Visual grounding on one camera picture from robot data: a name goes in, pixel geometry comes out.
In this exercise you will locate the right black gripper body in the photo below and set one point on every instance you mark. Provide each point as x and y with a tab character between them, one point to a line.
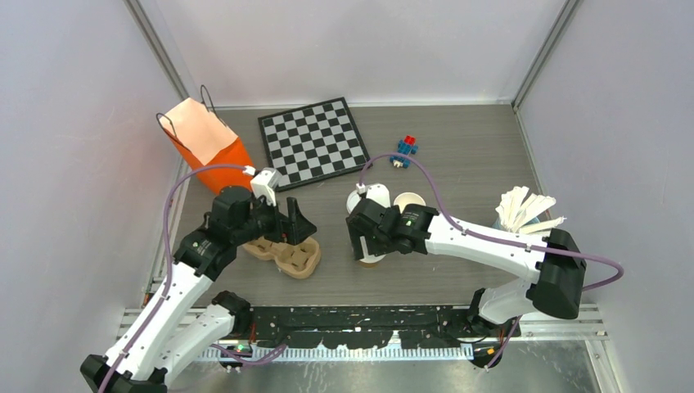
376	244

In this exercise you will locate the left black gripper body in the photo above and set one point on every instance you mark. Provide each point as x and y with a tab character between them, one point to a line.
264	220

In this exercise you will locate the brown paper coffee cup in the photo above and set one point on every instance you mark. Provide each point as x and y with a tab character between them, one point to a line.
370	261

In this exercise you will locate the white plastic cup lid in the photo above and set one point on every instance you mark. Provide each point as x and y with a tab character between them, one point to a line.
381	196

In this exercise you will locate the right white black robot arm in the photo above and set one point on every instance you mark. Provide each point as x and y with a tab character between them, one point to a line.
549	273

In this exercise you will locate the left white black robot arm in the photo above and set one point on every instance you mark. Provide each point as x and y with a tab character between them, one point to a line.
149	356

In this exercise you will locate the brown pulp cup carrier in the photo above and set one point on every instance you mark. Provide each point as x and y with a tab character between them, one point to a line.
297	261

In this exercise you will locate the orange paper bag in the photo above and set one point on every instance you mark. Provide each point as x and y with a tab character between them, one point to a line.
203	139

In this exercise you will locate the black white chessboard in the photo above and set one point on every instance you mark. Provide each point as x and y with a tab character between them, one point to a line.
313	143

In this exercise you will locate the white paper-wrapped straws bundle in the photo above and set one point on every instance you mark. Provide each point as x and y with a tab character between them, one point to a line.
520	212

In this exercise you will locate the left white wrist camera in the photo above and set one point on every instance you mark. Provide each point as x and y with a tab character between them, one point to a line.
264	183

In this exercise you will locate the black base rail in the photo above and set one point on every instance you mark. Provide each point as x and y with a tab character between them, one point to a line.
364	327

